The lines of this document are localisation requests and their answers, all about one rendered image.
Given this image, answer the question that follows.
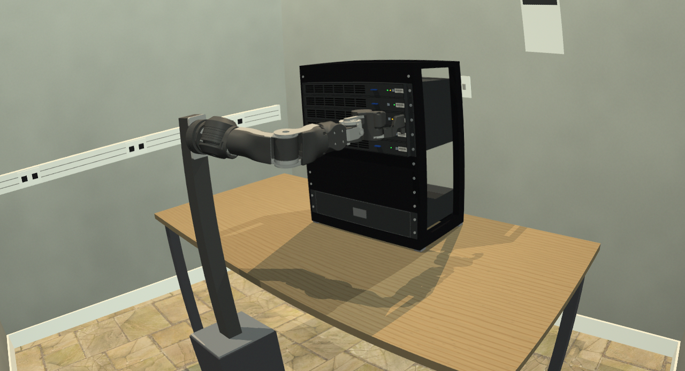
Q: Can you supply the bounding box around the black server rack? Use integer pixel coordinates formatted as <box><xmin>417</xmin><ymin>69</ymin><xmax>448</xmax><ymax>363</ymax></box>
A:
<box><xmin>299</xmin><ymin>60</ymin><xmax>465</xmax><ymax>252</ymax></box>

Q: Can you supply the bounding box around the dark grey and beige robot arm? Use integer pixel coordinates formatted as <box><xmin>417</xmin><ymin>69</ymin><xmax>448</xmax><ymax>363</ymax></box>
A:
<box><xmin>186</xmin><ymin>114</ymin><xmax>364</xmax><ymax>169</ymax></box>

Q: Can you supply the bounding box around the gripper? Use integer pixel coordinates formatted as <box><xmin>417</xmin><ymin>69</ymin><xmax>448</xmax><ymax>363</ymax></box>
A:
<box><xmin>343</xmin><ymin>109</ymin><xmax>405</xmax><ymax>141</ymax></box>

